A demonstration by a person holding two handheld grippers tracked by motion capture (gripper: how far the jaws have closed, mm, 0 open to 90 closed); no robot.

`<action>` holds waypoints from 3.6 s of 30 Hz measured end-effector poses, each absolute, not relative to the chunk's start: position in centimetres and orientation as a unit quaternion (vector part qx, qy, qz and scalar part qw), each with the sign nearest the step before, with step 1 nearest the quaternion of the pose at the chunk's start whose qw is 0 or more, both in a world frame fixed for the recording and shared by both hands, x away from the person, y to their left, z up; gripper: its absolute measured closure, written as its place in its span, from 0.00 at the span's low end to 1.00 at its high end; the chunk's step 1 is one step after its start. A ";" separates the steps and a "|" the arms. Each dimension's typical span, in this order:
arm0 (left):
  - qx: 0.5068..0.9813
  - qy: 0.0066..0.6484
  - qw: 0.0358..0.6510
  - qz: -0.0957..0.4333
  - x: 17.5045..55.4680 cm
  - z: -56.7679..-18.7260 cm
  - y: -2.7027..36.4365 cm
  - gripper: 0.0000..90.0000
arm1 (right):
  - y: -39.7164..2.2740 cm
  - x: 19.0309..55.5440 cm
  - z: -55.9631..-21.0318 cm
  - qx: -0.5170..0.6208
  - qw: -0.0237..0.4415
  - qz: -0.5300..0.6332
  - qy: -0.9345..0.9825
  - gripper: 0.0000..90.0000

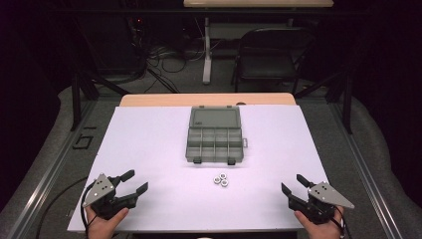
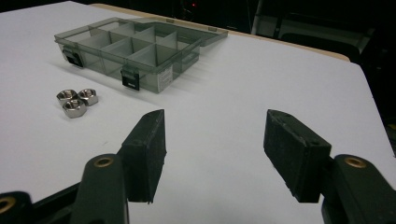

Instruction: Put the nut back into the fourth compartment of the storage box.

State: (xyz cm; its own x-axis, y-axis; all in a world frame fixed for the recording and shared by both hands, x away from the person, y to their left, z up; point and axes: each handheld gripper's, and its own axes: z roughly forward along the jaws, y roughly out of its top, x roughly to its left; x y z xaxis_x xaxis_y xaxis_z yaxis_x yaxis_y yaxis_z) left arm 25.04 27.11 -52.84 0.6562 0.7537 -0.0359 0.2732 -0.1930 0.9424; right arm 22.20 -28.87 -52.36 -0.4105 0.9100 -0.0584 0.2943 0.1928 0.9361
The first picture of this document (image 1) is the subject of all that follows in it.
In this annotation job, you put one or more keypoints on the aluminium floor rail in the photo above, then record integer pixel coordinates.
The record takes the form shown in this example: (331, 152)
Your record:
(49, 179)
(368, 179)

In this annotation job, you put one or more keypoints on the white table cover sheet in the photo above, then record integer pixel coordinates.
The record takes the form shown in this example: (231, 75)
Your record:
(159, 159)

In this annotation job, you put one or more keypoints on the white table leg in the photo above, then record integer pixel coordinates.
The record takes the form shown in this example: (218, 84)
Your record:
(207, 56)

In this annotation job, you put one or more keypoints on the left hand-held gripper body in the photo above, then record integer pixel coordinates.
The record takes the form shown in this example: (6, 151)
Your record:
(99, 192)

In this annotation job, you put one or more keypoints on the black rectangular floor bracket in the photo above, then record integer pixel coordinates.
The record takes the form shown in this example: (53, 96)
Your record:
(82, 142)

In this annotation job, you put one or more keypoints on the black metal stand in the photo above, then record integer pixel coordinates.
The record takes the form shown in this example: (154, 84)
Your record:
(77, 99)
(346, 99)

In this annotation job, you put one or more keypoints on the silver hex nut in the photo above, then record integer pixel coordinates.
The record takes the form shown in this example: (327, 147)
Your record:
(223, 176)
(224, 183)
(217, 180)

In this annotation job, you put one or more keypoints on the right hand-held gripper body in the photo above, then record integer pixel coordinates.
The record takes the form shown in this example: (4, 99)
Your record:
(326, 197)

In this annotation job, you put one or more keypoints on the black folding chair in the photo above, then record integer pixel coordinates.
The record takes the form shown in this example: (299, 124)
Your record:
(267, 63)

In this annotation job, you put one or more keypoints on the person's left hand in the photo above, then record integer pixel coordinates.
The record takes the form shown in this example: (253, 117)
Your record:
(101, 228)

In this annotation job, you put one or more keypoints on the grey plastic organizer box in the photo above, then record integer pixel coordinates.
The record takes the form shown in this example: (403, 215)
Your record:
(215, 139)

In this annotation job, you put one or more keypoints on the person's right hand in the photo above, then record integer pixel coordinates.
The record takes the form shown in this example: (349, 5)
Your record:
(323, 231)

